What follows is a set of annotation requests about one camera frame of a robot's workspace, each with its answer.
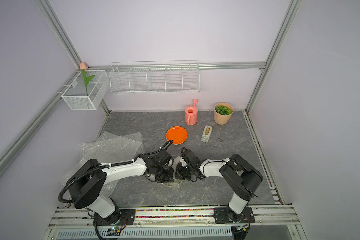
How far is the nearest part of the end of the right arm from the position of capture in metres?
0.69

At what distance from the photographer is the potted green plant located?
1.06 m

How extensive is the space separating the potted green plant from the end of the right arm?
42 centimetres
